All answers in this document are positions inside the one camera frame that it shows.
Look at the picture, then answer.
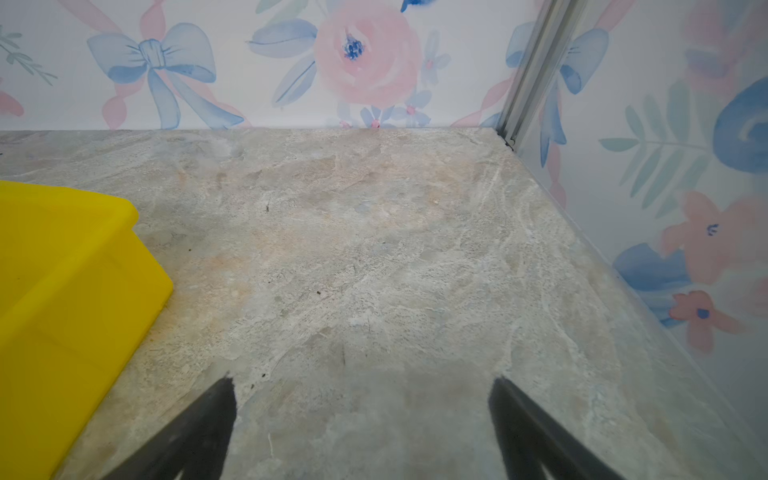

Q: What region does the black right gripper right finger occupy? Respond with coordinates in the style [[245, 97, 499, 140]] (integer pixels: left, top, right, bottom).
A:
[[488, 377, 623, 480]]

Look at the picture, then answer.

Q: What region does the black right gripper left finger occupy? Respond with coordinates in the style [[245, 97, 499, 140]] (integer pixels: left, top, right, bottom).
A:
[[105, 377, 237, 479]]

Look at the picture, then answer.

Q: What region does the yellow plastic bin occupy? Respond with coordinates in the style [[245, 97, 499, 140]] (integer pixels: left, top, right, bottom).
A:
[[1, 181, 173, 479]]

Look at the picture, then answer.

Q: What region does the aluminium corner post right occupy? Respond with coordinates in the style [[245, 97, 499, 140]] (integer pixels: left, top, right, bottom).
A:
[[496, 0, 588, 151]]

